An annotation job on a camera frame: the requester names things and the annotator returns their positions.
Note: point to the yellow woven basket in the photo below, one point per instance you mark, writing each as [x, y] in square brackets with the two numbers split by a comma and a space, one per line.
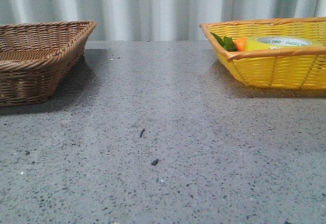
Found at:
[284, 68]

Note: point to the orange toy carrot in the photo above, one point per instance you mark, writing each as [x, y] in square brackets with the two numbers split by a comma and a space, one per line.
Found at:
[230, 44]

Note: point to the white pleated curtain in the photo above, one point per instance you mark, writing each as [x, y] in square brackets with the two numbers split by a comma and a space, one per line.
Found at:
[154, 20]

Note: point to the brown wicker basket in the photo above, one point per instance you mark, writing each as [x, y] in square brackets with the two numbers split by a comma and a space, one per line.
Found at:
[35, 57]

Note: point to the yellow packing tape roll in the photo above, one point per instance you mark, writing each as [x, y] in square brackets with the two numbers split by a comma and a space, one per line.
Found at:
[277, 42]

